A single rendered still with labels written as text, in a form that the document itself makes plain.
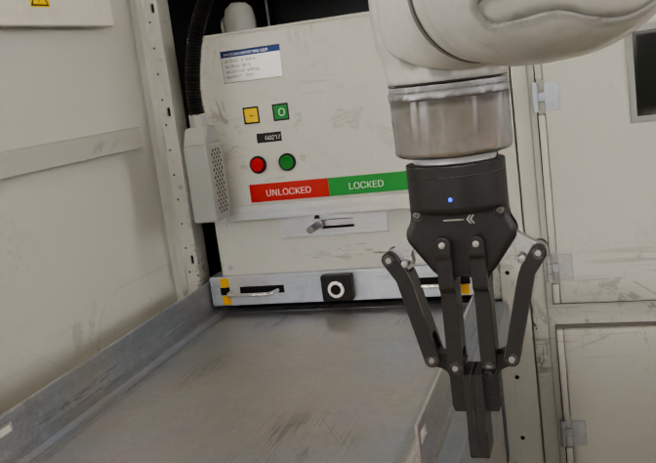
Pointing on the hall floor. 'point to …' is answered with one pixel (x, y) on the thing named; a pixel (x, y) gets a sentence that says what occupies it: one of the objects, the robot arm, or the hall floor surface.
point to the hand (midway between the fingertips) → (478, 409)
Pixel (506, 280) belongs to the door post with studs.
